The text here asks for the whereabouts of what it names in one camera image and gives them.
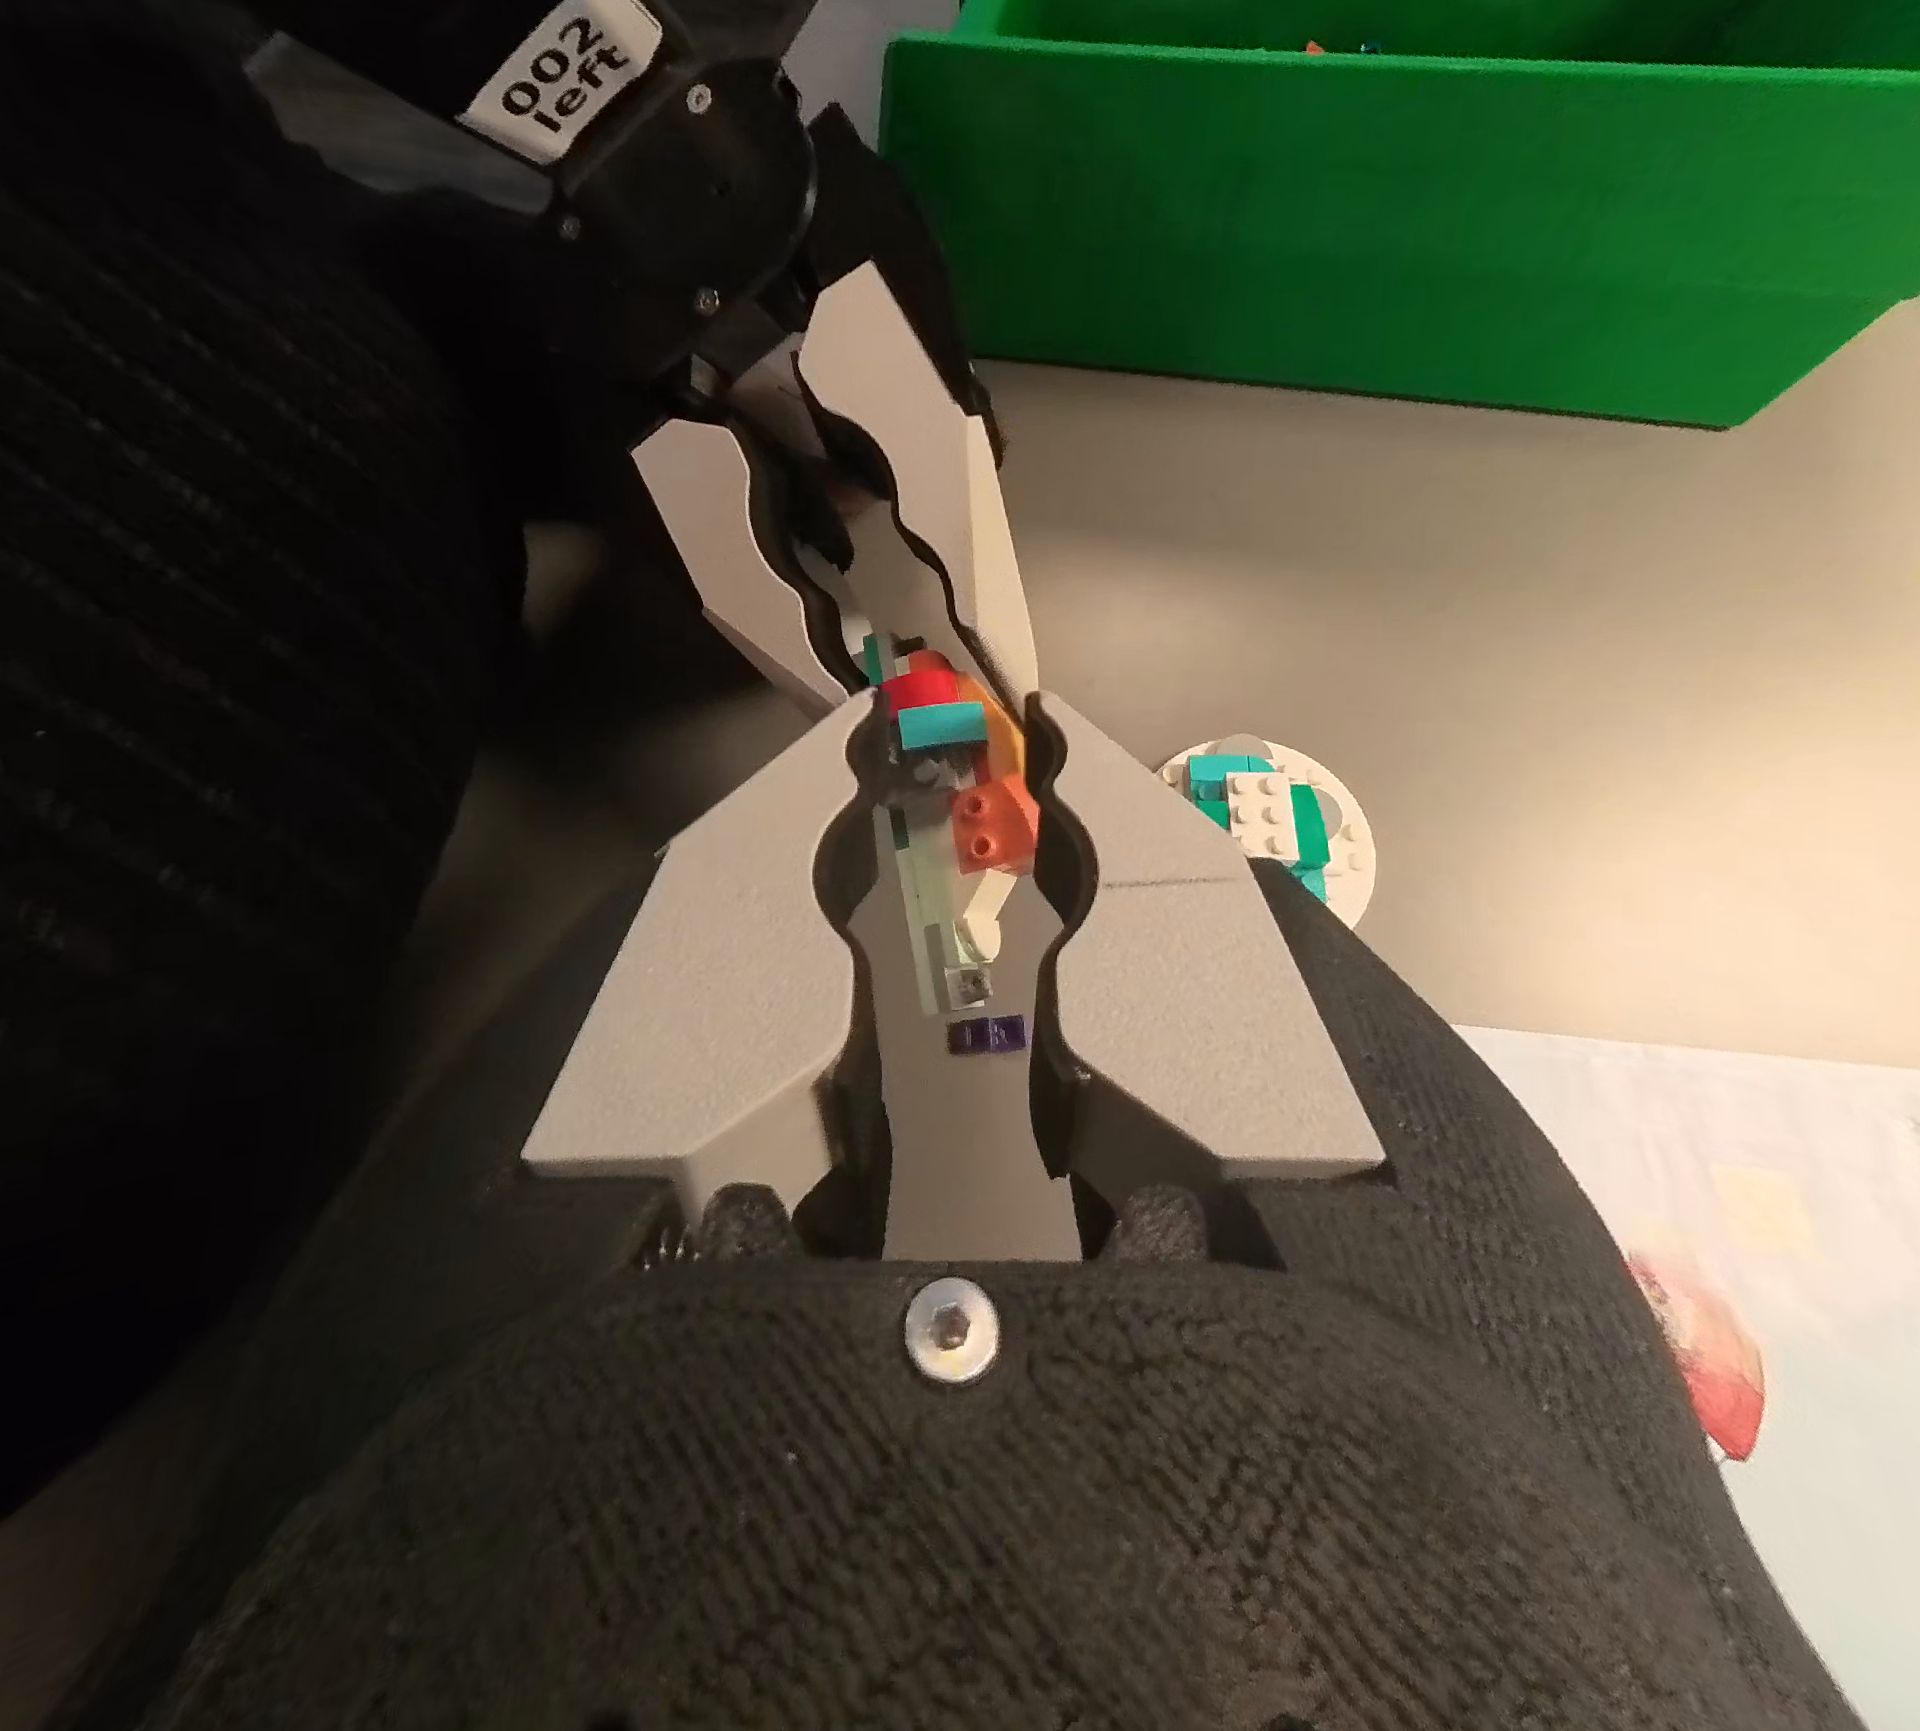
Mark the person's left forearm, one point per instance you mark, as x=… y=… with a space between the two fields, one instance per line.
x=224 y=636

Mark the small purple brick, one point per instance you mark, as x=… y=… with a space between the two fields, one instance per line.
x=986 y=1036

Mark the teal brick model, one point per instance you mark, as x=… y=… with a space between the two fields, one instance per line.
x=1275 y=816

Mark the orange toy brick model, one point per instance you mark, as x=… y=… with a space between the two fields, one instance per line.
x=991 y=824

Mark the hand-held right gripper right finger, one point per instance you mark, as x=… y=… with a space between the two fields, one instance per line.
x=1200 y=1012

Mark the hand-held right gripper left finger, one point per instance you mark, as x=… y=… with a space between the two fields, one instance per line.
x=704 y=1012

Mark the green plastic bin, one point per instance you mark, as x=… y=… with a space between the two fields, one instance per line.
x=1351 y=216

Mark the open pale blue instruction booklet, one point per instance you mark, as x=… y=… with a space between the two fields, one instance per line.
x=1801 y=1235

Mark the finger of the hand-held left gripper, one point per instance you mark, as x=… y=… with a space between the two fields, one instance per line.
x=930 y=440
x=704 y=516

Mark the pile of toy bricks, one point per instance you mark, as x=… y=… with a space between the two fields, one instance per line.
x=1321 y=46

